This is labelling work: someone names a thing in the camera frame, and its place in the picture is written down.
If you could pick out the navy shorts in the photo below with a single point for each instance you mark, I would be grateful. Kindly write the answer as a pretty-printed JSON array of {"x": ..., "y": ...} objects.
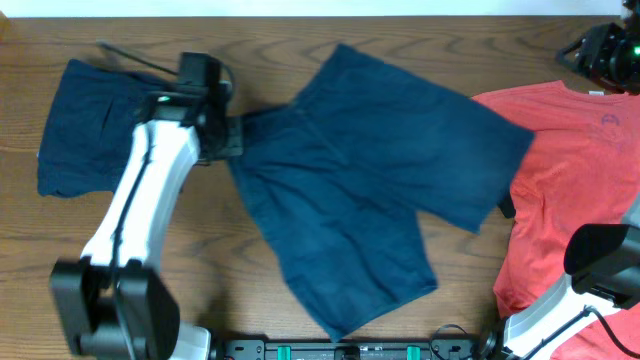
[
  {"x": 335, "y": 180},
  {"x": 87, "y": 138}
]

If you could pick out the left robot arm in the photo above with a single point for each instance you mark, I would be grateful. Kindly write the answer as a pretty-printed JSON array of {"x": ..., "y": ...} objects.
[{"x": 112, "y": 303}]

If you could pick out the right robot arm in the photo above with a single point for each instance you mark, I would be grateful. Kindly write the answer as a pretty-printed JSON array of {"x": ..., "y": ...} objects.
[{"x": 601, "y": 263}]

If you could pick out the red t-shirt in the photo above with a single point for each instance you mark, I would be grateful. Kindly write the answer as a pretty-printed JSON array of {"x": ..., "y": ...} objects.
[{"x": 582, "y": 167}]

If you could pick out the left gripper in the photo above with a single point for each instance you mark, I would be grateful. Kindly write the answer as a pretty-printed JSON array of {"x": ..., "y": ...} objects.
[{"x": 231, "y": 148}]

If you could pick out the folded navy shorts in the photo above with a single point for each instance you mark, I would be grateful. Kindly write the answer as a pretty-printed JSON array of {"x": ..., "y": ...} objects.
[{"x": 87, "y": 138}]

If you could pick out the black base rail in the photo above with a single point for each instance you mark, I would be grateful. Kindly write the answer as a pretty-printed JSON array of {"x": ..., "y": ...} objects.
[{"x": 453, "y": 348}]

